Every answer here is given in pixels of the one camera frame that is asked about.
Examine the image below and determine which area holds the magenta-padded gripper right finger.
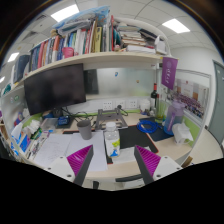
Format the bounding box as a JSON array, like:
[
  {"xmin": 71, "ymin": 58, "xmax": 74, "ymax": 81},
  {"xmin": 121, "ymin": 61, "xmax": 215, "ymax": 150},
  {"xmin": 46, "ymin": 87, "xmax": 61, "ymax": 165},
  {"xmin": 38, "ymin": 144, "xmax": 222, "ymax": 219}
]
[{"xmin": 133, "ymin": 145, "xmax": 183, "ymax": 185}]

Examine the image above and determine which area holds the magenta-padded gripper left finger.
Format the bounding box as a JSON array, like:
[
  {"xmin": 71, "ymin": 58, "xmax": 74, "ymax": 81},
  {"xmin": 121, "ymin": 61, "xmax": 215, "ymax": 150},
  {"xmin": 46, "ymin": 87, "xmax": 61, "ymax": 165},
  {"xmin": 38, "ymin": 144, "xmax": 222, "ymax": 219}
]
[{"xmin": 44, "ymin": 144, "xmax": 95, "ymax": 187}]

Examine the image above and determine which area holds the large purple water jug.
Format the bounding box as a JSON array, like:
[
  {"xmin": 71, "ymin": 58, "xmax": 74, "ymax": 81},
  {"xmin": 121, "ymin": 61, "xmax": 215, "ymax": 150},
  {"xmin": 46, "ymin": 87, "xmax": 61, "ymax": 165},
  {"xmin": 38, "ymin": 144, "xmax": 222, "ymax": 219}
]
[{"xmin": 163, "ymin": 99, "xmax": 185, "ymax": 136}]

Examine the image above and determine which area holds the blank white paper sheet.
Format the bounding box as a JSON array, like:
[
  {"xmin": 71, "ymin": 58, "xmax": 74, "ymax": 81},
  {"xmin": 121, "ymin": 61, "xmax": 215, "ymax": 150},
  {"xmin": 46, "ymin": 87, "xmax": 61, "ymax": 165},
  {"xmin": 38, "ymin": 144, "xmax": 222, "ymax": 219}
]
[{"xmin": 64, "ymin": 130, "xmax": 109, "ymax": 173}]

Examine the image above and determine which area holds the small white paper note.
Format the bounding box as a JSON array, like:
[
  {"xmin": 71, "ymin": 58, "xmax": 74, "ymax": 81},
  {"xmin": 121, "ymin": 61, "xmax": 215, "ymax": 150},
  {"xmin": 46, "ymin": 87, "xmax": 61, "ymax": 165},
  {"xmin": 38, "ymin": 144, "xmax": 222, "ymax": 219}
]
[{"xmin": 112, "ymin": 146, "xmax": 152, "ymax": 165}]

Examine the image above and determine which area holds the white paper sheet with writing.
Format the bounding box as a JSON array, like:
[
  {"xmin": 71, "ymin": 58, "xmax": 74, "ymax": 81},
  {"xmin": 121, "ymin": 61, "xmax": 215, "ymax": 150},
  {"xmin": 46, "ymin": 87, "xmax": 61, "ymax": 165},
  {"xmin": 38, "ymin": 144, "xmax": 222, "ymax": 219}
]
[{"xmin": 33, "ymin": 133, "xmax": 73, "ymax": 168}]

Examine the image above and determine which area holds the grey cup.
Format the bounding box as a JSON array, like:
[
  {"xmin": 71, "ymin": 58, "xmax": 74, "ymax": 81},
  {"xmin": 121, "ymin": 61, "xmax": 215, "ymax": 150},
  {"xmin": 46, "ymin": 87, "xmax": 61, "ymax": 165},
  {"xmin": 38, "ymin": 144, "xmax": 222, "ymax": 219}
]
[{"xmin": 76, "ymin": 119, "xmax": 93, "ymax": 141}]

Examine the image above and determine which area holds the white tissue pack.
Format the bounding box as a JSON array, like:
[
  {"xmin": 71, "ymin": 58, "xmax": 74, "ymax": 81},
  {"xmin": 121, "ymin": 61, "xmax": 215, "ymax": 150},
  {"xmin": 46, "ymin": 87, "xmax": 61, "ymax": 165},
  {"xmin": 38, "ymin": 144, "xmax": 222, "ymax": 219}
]
[{"xmin": 171, "ymin": 122, "xmax": 194, "ymax": 146}]

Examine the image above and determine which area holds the small blue box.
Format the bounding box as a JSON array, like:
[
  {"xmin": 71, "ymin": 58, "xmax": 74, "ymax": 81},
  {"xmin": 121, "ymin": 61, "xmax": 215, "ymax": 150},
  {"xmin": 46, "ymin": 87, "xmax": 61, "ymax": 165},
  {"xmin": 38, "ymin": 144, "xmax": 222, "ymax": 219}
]
[{"xmin": 56, "ymin": 114, "xmax": 71, "ymax": 128}]

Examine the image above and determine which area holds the clear plastic box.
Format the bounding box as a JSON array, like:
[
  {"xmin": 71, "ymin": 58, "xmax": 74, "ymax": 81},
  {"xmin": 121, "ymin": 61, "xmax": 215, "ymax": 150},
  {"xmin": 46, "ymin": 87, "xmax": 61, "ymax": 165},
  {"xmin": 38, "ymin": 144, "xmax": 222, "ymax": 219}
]
[{"xmin": 39, "ymin": 117, "xmax": 58, "ymax": 132}]

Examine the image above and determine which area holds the clear glass with yellow liquid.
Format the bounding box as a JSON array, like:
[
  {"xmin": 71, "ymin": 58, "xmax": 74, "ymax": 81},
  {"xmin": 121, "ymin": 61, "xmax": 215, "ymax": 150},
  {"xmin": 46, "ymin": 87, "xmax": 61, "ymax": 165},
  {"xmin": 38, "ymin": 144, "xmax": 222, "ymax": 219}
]
[{"xmin": 155, "ymin": 99, "xmax": 168, "ymax": 123}]

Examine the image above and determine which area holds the white jar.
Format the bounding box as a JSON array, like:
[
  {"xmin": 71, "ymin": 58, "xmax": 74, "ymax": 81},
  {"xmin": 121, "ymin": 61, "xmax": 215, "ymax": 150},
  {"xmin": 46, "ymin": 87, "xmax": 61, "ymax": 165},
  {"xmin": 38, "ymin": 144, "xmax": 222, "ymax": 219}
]
[{"xmin": 139, "ymin": 99, "xmax": 151, "ymax": 114}]

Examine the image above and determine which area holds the white tissues bundle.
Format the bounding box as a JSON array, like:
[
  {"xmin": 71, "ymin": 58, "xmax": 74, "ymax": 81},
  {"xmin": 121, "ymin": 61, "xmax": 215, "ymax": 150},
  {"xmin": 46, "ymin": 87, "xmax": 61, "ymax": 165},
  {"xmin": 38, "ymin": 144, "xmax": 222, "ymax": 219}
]
[{"xmin": 23, "ymin": 119, "xmax": 42, "ymax": 136}]

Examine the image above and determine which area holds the blue printed package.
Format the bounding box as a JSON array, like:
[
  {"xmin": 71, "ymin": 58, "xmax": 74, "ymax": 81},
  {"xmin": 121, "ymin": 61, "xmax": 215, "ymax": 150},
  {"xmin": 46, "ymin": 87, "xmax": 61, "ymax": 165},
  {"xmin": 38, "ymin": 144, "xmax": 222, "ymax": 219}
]
[{"xmin": 9, "ymin": 123, "xmax": 31, "ymax": 158}]

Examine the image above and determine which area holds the dark wine bottle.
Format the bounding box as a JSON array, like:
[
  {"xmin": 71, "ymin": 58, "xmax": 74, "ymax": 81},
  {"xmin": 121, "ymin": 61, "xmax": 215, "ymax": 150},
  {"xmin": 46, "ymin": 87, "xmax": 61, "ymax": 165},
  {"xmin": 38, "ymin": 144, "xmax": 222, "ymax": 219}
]
[{"xmin": 150, "ymin": 83, "xmax": 159, "ymax": 111}]

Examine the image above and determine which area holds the black computer monitor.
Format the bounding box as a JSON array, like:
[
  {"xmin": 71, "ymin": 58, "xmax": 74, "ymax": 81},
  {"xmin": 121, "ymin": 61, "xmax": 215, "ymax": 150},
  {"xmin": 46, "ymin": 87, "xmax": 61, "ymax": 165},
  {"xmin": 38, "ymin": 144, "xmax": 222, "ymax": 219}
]
[{"xmin": 23, "ymin": 63, "xmax": 88, "ymax": 119}]

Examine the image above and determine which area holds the group photo poster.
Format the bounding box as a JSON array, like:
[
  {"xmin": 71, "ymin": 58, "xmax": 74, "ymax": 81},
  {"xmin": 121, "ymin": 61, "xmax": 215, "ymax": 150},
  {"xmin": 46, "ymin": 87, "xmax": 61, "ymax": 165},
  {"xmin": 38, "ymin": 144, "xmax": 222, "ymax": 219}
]
[{"xmin": 173, "ymin": 78, "xmax": 210, "ymax": 119}]

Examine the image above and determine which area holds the grey door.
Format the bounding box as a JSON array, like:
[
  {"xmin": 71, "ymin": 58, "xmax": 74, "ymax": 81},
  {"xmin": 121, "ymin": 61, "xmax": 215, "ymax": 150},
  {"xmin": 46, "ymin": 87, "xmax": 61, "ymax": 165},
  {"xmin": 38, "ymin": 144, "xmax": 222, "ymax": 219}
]
[{"xmin": 208, "ymin": 59, "xmax": 224, "ymax": 144}]

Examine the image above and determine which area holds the purple pennant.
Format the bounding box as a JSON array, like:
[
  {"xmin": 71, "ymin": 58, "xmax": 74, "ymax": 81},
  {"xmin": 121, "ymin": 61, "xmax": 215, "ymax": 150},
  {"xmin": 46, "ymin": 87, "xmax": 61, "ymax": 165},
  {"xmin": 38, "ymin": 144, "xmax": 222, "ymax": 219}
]
[{"xmin": 161, "ymin": 56, "xmax": 179, "ymax": 91}]

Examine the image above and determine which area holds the beige shelf full of books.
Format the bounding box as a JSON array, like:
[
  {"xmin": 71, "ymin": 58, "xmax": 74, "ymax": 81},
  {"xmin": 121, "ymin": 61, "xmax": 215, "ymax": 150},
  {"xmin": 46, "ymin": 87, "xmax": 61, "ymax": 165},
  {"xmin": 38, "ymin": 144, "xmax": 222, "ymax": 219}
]
[{"xmin": 11, "ymin": 6, "xmax": 171, "ymax": 84}]

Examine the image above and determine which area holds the black cable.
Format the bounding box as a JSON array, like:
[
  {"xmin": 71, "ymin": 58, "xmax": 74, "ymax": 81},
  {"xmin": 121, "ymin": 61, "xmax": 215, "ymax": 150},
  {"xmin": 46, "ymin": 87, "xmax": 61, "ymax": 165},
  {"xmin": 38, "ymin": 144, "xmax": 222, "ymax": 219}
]
[{"xmin": 61, "ymin": 106, "xmax": 93, "ymax": 123}]

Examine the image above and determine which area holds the white wall socket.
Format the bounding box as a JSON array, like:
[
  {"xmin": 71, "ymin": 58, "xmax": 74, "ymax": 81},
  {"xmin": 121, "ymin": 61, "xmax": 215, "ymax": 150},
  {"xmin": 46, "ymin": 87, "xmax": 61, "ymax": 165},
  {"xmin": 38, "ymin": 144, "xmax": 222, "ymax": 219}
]
[
  {"xmin": 128, "ymin": 98, "xmax": 138, "ymax": 109},
  {"xmin": 114, "ymin": 99, "xmax": 126, "ymax": 110},
  {"xmin": 101, "ymin": 99, "xmax": 114, "ymax": 112}
]

